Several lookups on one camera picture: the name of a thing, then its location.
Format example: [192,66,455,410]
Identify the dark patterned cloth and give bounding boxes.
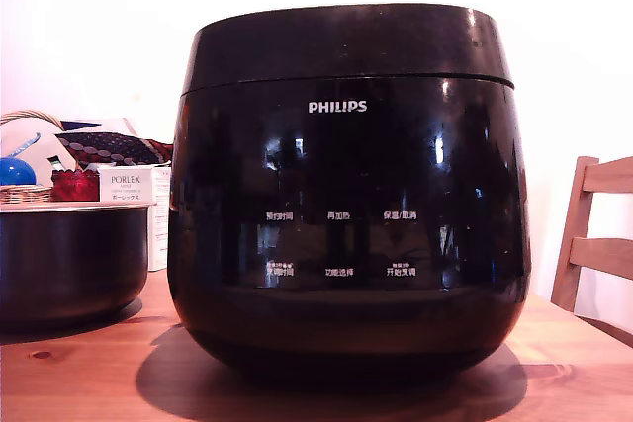
[54,129,174,169]

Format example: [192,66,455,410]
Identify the white printed carton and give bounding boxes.
[147,167,173,273]

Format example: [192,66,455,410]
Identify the red glass jar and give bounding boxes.
[50,168,100,203]

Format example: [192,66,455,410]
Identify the black inner cooking pot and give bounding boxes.
[0,202,152,329]

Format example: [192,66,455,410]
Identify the white Porlex box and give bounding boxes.
[97,164,159,205]

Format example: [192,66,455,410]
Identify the wicker basket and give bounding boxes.
[0,109,68,206]

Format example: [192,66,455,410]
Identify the blue ball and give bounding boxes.
[0,156,38,187]

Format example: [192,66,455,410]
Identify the black Philips rice cooker body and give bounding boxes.
[166,76,533,383]

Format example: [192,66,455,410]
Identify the wooden chair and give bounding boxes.
[550,155,633,332]

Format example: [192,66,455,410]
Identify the white bag with blue print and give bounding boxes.
[0,118,80,186]

